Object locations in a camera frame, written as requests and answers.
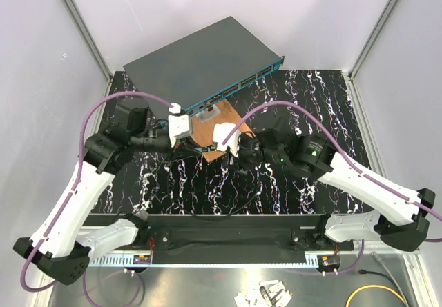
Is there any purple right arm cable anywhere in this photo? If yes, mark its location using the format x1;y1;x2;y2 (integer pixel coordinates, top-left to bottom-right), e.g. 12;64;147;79
220;100;442;275

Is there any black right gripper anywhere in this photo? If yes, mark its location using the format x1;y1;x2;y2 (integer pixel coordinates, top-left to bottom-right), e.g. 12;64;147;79
221;132;285;176

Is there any wooden board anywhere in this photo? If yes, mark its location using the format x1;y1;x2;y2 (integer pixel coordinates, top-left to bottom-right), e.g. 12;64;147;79
191;99;242;163

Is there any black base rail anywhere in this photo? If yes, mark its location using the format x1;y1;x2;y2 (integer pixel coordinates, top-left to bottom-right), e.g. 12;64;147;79
67;213;355;265

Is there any grey network switch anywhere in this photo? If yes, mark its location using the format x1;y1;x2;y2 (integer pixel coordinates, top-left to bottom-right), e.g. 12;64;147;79
124;17;285;116

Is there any black marble mat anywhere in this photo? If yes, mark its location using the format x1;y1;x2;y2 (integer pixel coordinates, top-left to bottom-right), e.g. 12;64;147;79
94;70;369;215

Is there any white packets pile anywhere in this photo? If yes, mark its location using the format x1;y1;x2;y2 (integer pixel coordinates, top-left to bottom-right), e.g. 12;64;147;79
233;280;294;307

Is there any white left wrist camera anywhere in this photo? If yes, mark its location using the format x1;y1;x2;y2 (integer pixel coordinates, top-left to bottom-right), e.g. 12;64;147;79
168;103;193;139

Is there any grey cable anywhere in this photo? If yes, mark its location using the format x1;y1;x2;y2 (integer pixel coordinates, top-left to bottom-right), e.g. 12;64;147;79
372;251;414;304

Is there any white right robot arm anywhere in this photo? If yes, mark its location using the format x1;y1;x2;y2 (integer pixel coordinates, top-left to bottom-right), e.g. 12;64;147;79
212;119;435;252

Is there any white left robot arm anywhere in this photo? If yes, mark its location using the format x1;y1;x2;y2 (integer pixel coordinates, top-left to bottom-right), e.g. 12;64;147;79
13;92;216;293

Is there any yellow cable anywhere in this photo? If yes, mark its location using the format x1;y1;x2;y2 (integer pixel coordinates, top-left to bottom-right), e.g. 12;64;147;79
345;285;407;307

